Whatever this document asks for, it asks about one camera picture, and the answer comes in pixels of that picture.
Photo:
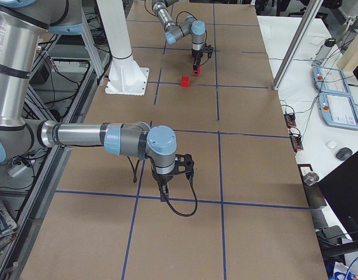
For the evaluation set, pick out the black cable plugs left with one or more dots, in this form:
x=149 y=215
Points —
x=290 y=119

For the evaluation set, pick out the aluminium frame post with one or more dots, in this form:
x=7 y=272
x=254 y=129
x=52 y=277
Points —
x=303 y=27

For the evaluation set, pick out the silver metal cylinder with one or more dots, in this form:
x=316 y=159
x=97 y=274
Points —
x=310 y=178

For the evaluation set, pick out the teach pendant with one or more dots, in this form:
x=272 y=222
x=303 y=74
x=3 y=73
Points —
x=330 y=80
x=338 y=110

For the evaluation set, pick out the black monitor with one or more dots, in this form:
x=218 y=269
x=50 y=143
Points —
x=340 y=190

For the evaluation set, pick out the white small puck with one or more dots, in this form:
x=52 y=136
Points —
x=331 y=144

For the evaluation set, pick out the black computer mouse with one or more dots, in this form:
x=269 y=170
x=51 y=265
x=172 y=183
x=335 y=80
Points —
x=343 y=154

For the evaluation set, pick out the upper teach pendant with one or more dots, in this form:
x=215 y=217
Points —
x=330 y=80

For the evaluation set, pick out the stack of magazines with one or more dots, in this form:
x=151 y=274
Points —
x=8 y=227

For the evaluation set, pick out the grey water bottle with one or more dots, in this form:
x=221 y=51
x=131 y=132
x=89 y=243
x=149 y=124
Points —
x=323 y=52

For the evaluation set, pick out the lower teach pendant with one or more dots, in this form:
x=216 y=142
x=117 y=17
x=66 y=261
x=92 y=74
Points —
x=338 y=110

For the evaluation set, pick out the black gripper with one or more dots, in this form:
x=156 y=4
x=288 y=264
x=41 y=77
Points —
x=196 y=54
x=163 y=178

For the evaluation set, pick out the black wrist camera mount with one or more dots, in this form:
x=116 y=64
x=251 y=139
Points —
x=184 y=164

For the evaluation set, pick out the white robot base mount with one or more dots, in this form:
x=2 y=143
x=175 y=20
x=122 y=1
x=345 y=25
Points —
x=125 y=75

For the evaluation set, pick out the red block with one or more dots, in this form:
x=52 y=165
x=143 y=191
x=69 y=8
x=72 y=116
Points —
x=197 y=70
x=185 y=81

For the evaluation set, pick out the white power strip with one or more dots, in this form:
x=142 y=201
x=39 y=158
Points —
x=16 y=170

